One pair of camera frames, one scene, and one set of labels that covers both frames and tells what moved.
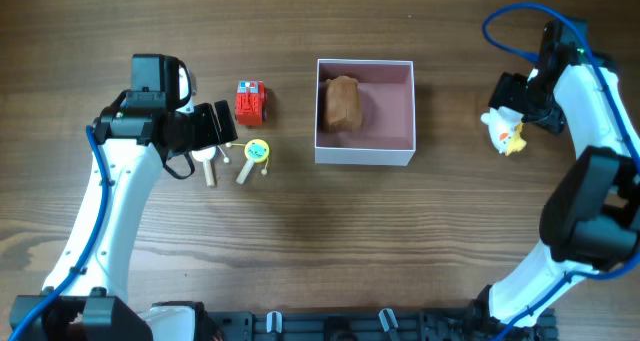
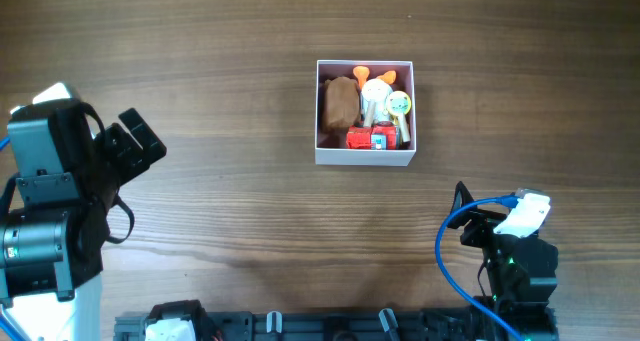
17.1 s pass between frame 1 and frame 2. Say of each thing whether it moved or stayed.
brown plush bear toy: stayed
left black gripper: moved
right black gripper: moved
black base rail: stayed
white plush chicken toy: moved
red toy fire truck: moved
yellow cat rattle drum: moved
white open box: stayed
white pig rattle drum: moved
